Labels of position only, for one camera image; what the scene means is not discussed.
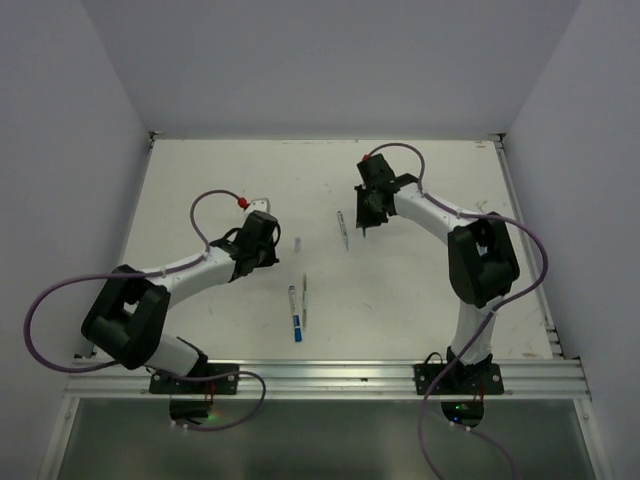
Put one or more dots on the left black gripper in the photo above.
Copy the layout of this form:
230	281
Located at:
270	257

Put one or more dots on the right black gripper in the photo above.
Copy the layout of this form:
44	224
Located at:
364	218

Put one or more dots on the clear slim pen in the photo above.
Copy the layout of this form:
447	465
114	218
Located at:
343	229

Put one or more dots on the clear grey pen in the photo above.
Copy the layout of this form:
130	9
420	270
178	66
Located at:
304	301

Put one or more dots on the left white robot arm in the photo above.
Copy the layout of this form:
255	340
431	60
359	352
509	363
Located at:
127	319

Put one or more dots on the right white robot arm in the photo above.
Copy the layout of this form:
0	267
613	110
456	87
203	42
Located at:
482	264

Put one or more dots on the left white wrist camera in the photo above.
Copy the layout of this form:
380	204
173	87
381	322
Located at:
259	205

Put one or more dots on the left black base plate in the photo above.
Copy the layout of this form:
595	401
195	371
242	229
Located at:
204	379

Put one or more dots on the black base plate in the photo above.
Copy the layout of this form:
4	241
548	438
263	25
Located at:
204	379
461	380

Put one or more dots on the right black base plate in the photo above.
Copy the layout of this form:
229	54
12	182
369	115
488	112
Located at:
461	380

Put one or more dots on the aluminium front rail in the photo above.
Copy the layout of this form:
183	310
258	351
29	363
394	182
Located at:
353	380

